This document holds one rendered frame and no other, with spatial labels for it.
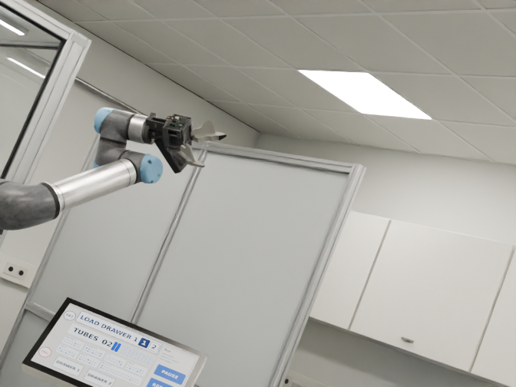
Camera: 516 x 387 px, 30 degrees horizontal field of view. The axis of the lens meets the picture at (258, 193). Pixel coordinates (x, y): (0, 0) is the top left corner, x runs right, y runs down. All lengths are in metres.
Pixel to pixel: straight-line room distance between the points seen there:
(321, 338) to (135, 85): 2.21
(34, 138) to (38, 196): 0.78
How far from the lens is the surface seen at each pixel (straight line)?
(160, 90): 7.03
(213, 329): 3.92
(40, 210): 2.34
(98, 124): 2.67
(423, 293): 5.40
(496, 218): 5.76
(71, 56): 3.15
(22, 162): 3.10
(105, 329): 3.27
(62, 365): 3.17
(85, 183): 2.43
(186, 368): 3.21
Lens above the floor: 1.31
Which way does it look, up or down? 8 degrees up
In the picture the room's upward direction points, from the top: 22 degrees clockwise
